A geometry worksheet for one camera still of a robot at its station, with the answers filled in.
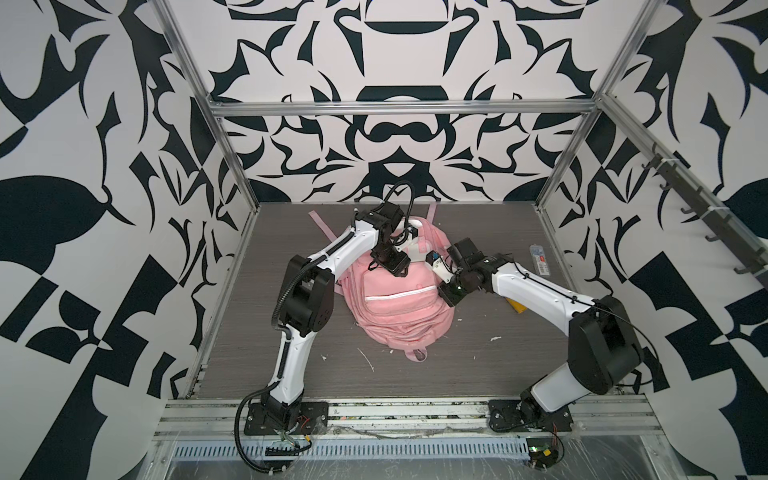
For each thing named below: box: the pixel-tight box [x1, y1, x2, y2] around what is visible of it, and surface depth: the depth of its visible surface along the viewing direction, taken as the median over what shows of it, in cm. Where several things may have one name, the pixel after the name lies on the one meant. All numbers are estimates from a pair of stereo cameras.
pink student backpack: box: [335, 204, 455, 363], surface depth 87 cm
